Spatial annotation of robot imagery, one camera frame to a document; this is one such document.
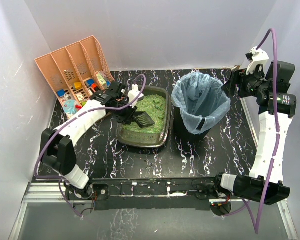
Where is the yellow pencil sharpener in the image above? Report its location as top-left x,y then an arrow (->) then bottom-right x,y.
72,81 -> 82,91

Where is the purple cable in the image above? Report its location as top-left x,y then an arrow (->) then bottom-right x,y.
222,27 -> 281,235
33,73 -> 147,219

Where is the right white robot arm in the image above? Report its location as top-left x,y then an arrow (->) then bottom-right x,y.
216,61 -> 297,206

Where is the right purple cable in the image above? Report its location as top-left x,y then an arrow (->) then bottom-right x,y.
222,27 -> 281,235

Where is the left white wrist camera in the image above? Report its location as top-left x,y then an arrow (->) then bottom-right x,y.
128,84 -> 145,104

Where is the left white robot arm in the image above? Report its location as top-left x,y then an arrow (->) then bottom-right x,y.
37,81 -> 145,191

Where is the green white eraser pack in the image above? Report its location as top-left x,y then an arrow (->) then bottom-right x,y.
96,71 -> 110,89

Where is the black slotted litter scoop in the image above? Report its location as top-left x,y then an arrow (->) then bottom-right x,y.
132,111 -> 155,128

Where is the orange black highlighter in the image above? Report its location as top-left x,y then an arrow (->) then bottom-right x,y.
91,83 -> 100,92

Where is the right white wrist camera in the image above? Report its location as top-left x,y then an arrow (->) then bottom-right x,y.
245,46 -> 269,76

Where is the dark green litter box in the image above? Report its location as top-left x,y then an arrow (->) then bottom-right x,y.
116,86 -> 172,149

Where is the peach plastic file organizer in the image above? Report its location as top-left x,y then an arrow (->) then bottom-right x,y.
35,35 -> 115,109

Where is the black trash bin blue bag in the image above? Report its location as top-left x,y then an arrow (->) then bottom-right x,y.
171,72 -> 231,139

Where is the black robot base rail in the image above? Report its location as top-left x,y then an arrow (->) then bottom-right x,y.
63,177 -> 240,216

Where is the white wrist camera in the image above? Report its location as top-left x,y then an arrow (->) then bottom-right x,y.
245,46 -> 269,76
128,84 -> 145,104

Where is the light blue correction tape pack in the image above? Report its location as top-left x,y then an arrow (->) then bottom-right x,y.
62,99 -> 78,115

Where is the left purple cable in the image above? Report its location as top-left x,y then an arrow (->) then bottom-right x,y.
33,73 -> 147,219

